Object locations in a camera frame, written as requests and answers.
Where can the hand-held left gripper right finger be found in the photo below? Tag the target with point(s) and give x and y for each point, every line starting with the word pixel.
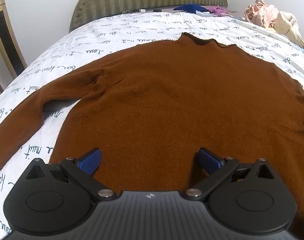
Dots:
pixel 209 162

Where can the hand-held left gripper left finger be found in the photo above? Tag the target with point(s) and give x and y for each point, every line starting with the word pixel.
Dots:
pixel 90 162

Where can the brown knit sweater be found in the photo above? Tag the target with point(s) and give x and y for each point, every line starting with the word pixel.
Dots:
pixel 167 100

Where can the pink clothes pile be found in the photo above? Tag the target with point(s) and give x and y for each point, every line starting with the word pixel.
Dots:
pixel 262 12

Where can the white printed bed blanket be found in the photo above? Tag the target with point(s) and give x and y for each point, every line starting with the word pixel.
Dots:
pixel 67 50

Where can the cream satin cloth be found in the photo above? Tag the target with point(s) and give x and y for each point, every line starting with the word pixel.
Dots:
pixel 287 25

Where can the purple cloth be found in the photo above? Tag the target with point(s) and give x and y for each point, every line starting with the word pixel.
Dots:
pixel 218 11

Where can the dark blue cloth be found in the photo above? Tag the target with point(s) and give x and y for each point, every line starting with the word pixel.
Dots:
pixel 189 7

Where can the gold and white standing air conditioner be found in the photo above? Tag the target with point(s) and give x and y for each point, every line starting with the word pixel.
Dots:
pixel 4 30

